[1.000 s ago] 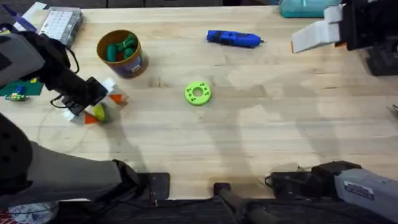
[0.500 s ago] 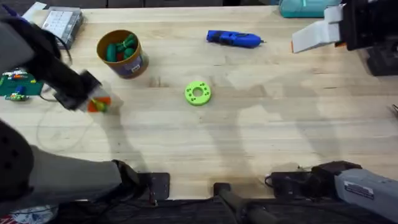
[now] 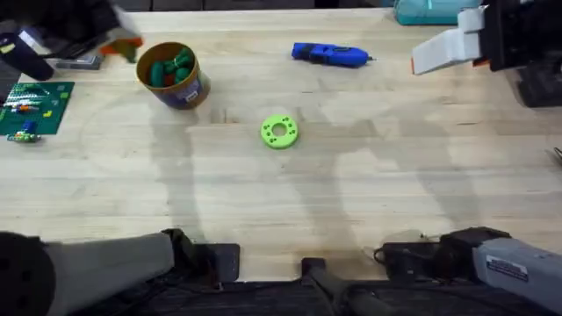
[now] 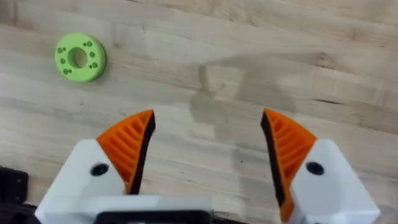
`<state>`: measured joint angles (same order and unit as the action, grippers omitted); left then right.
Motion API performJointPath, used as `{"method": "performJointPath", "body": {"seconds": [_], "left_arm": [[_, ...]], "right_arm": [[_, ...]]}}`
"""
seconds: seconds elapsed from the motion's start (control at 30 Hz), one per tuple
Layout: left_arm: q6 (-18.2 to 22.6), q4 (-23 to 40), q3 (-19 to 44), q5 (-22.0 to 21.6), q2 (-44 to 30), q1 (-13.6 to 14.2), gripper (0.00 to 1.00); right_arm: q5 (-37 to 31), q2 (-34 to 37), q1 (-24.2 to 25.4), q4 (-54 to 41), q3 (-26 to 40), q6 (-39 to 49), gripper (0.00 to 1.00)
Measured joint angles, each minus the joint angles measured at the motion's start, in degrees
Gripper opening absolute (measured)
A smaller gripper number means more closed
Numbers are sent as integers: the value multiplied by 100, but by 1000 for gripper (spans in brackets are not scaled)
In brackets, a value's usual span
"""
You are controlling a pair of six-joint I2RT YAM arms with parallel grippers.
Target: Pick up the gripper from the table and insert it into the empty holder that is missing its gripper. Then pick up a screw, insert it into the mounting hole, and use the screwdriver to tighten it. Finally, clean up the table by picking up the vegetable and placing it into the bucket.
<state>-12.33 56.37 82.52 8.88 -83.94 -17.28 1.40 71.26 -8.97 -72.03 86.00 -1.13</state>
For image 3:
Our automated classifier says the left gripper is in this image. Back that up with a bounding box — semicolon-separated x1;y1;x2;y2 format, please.
0;0;145;63

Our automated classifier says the blue electric screwdriver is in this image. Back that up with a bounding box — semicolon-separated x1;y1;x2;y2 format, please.
291;41;377;69

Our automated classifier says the grey flat tool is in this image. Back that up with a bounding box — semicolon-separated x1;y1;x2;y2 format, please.
54;53;105;72

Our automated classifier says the teal box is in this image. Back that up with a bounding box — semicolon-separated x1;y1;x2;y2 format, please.
392;0;484;26

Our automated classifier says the brown tub with toys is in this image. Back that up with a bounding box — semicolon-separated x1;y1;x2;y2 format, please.
134;41;212;111

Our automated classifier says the green board with toy blocks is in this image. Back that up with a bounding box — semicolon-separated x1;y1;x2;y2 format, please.
0;81;76;144

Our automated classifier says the green disc with holes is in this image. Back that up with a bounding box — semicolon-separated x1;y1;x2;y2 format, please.
260;113;300;151

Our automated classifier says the black rail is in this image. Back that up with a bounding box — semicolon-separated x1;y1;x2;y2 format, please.
65;257;562;316

